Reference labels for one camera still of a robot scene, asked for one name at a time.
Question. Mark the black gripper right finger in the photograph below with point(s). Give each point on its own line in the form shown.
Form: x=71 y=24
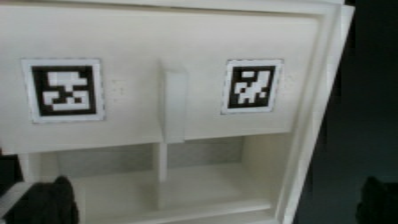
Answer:
x=377 y=207

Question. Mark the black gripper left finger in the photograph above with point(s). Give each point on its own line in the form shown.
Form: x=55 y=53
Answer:
x=46 y=205

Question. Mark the white door panel with pegs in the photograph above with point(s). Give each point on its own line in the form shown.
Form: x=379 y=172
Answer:
x=144 y=42

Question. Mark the white cabinet body box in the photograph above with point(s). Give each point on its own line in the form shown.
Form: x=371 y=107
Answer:
x=220 y=180

